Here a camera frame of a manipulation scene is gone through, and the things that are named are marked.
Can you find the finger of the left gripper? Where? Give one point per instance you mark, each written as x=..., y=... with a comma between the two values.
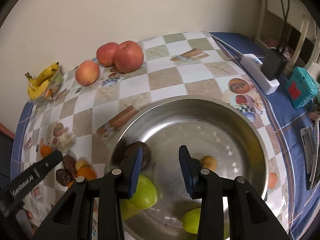
x=39, y=170

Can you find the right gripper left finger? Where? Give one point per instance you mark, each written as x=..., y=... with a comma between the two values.
x=72, y=216

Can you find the lone orange mandarin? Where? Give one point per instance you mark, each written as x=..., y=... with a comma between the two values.
x=45, y=150

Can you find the small round green fruit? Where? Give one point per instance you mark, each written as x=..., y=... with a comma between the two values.
x=191, y=220

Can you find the small yellow-brown fruit front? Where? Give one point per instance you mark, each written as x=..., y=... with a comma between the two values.
x=209, y=162

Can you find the large green oval fruit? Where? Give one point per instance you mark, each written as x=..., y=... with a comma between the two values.
x=145, y=195

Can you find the large central brown date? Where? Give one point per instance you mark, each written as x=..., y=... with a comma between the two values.
x=63, y=177

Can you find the small yellow-green fruit rear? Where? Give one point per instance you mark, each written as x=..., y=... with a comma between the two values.
x=80, y=164

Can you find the patterned checkered tablecloth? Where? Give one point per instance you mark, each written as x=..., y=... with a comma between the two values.
x=190, y=63

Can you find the lower yellow banana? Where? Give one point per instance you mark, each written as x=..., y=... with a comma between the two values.
x=37, y=89

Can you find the yellow banana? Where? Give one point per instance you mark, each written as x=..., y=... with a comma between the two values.
x=37, y=89
x=44, y=75

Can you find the steel round plate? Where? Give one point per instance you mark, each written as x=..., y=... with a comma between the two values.
x=207, y=127

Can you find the clear plastic fruit tray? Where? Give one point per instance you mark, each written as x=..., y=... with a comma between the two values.
x=50, y=91

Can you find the upper yellow banana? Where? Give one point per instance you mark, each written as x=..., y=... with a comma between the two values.
x=44, y=75

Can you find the grey metal clip tool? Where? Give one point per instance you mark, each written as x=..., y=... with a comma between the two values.
x=308, y=141

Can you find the left peach-coloured apple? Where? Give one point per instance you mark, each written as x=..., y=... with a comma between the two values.
x=87, y=73

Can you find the middle red apple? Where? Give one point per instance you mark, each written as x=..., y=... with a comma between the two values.
x=105, y=54

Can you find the red apple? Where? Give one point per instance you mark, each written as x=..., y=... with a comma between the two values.
x=128, y=57
x=105, y=54

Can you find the teal toy box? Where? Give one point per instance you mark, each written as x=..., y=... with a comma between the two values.
x=301, y=88

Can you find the right red apple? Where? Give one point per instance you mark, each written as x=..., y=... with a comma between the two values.
x=128, y=57

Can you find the white power strip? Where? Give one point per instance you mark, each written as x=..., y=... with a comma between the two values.
x=253, y=66

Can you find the black power adapter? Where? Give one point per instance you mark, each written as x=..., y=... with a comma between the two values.
x=274, y=64

